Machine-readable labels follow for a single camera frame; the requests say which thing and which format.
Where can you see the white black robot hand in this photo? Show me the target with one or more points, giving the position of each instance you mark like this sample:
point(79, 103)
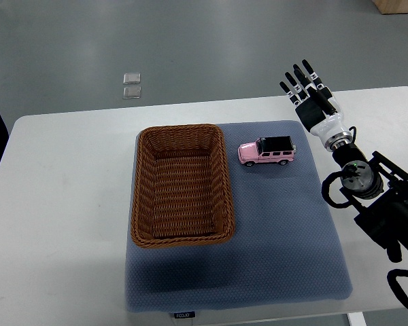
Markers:
point(319, 113)

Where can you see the pink toy car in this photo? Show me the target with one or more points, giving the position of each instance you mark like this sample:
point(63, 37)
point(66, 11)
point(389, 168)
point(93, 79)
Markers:
point(265, 150)

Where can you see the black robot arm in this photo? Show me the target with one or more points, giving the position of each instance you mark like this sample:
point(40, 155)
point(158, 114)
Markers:
point(376, 188)

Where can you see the brown wicker basket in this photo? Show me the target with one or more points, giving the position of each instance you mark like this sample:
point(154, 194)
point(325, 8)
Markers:
point(182, 189)

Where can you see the wooden box corner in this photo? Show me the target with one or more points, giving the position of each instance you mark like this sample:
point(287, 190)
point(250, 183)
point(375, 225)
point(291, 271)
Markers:
point(392, 6)

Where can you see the blue grey mat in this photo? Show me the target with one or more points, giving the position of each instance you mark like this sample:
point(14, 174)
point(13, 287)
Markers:
point(285, 247)

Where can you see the lower floor socket plate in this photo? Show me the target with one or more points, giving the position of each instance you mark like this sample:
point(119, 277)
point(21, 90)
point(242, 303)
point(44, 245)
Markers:
point(131, 92)

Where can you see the floor socket plate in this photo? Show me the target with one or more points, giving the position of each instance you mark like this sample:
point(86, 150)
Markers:
point(131, 92)
point(131, 78)

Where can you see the upper floor socket plate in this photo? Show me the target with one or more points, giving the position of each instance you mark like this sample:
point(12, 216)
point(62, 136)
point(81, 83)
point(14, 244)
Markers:
point(131, 78)

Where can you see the white table leg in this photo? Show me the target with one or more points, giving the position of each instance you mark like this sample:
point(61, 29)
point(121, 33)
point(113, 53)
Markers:
point(356, 319)

